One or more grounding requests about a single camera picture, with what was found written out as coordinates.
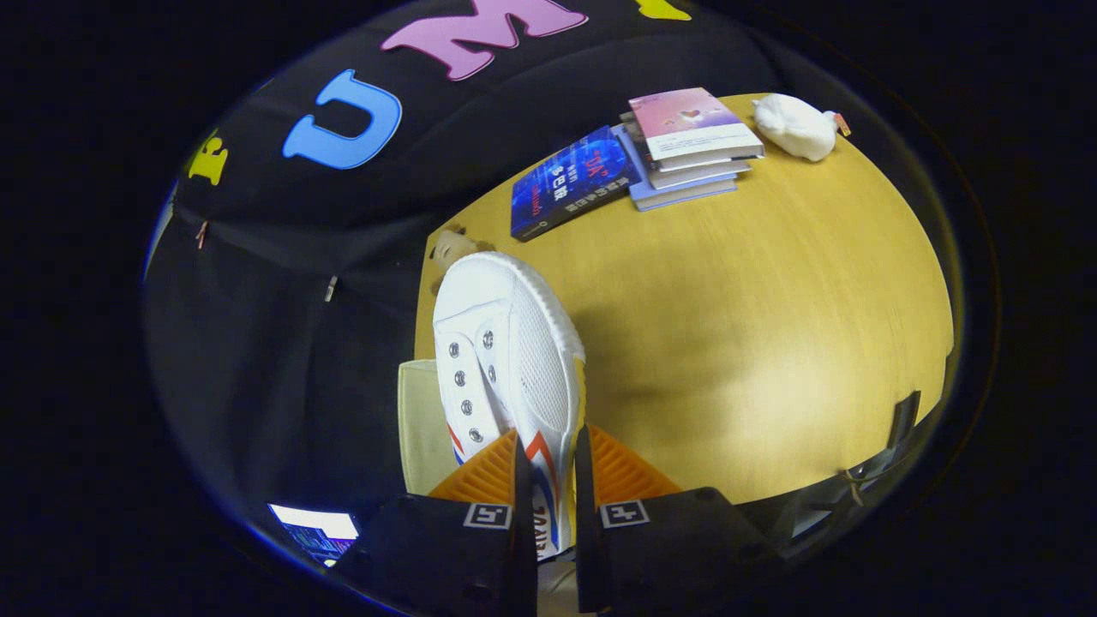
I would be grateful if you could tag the pink cover book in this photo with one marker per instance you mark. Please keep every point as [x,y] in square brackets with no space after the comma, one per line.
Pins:
[690,120]

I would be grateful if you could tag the dark metal frame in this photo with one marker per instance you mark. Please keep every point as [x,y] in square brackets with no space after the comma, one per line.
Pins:
[902,416]

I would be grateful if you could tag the white plush toy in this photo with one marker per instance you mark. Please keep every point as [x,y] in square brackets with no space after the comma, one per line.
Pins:
[797,127]

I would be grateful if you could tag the beige storage box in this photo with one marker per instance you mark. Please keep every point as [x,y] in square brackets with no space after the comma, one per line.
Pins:
[422,428]

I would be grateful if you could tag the black backdrop cloth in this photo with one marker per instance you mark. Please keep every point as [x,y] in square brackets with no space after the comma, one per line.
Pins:
[257,360]

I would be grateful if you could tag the silver clip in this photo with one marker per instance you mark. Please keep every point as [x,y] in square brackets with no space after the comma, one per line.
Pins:
[331,289]

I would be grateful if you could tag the lilac book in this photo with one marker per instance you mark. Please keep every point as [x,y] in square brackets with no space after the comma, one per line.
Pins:
[677,197]

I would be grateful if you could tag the white book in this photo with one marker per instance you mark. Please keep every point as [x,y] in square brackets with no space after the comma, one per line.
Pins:
[698,174]

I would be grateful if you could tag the laptop screen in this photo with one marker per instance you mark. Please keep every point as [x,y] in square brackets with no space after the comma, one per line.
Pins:
[317,527]

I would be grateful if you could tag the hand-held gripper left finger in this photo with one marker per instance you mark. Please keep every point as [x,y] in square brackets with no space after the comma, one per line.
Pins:
[524,548]

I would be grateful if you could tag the brown plush toy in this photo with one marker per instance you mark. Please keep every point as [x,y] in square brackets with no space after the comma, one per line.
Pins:
[452,247]

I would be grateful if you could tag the blue book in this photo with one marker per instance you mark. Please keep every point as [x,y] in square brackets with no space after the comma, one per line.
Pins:
[574,180]

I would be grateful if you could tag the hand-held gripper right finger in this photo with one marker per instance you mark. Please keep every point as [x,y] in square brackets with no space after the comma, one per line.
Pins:
[585,548]

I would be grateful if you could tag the white canvas shoe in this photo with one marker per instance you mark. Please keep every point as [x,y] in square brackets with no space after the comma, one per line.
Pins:
[514,343]

